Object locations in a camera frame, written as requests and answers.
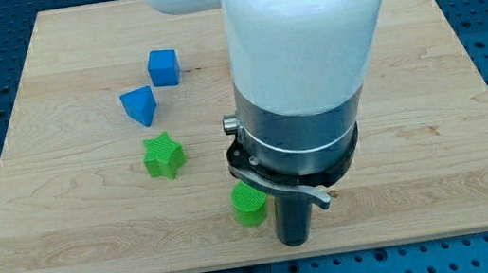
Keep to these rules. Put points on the green cylinder block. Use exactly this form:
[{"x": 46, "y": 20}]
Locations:
[{"x": 249, "y": 205}]

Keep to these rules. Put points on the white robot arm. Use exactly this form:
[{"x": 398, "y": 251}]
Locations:
[{"x": 298, "y": 67}]

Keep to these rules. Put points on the green star block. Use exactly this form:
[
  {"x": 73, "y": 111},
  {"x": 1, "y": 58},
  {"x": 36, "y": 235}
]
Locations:
[{"x": 163, "y": 156}]

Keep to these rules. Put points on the black tool clamp with lever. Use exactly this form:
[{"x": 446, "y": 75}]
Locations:
[{"x": 281, "y": 185}]

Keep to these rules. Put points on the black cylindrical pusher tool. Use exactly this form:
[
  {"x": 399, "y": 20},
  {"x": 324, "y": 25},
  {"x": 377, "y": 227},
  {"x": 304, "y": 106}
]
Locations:
[{"x": 293, "y": 218}]

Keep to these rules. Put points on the blue cube block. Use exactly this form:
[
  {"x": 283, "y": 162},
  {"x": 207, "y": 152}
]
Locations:
[{"x": 163, "y": 67}]

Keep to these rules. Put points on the blue triangular prism block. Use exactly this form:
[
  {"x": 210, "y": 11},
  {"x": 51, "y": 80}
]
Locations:
[{"x": 140, "y": 105}]

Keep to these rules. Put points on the wooden board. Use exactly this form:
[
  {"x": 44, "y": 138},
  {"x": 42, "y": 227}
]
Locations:
[{"x": 75, "y": 196}]

